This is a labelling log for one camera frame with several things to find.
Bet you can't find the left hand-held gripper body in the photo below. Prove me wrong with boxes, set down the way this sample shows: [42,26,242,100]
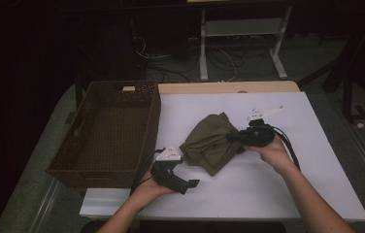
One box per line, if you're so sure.
[150,145,191,195]

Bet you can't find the black metal stand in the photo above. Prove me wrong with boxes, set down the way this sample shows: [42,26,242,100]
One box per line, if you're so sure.
[298,9,365,123]

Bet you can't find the tangle of floor cables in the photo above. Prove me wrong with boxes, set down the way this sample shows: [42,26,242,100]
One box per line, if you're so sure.
[131,35,247,83]

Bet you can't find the person's left hand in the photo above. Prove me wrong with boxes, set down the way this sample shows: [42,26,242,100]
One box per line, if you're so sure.
[128,173,175,213]

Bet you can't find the brown woven basket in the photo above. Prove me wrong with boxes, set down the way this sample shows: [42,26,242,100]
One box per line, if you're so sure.
[46,81,162,190]

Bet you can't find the white metal stand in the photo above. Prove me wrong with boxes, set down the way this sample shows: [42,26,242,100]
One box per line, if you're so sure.
[199,4,293,82]

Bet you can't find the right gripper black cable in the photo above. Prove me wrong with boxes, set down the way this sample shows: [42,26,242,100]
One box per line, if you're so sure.
[272,126,301,171]

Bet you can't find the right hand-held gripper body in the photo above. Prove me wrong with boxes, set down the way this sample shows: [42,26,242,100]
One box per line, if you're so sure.
[240,105,285,149]

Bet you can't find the person's right hand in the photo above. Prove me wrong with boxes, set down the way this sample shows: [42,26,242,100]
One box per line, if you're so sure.
[244,135,298,178]

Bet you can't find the olive green shirt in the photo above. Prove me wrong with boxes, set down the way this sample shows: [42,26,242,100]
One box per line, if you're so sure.
[180,112,247,178]

